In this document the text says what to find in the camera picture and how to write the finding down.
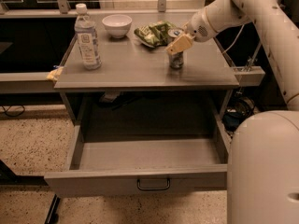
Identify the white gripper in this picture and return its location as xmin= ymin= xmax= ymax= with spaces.
xmin=165 ymin=11 xmax=218 ymax=55

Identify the redbull can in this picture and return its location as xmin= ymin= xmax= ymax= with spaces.
xmin=168 ymin=28 xmax=184 ymax=70

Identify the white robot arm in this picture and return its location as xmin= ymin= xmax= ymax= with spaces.
xmin=166 ymin=0 xmax=299 ymax=224

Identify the grey open top drawer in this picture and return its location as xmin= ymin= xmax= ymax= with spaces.
xmin=44 ymin=93 xmax=232 ymax=199

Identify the green chip bag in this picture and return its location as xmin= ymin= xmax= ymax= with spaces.
xmin=134 ymin=21 xmax=175 ymax=48

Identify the grey cabinet table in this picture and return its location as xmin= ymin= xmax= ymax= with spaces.
xmin=53 ymin=12 xmax=240 ymax=123

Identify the white ceramic bowl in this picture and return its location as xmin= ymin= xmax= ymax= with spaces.
xmin=102 ymin=14 xmax=133 ymax=38

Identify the clear plastic water bottle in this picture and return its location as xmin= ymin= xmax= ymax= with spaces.
xmin=74 ymin=3 xmax=101 ymax=70

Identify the white power cable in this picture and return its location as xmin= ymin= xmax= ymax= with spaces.
xmin=221 ymin=23 xmax=246 ymax=55

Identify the black cable bundle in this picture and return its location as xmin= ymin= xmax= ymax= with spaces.
xmin=221 ymin=95 xmax=256 ymax=133

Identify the black drawer handle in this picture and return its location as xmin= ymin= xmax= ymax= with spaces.
xmin=136 ymin=178 xmax=171 ymax=191

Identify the black floor cable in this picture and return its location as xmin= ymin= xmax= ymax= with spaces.
xmin=0 ymin=105 xmax=26 ymax=118

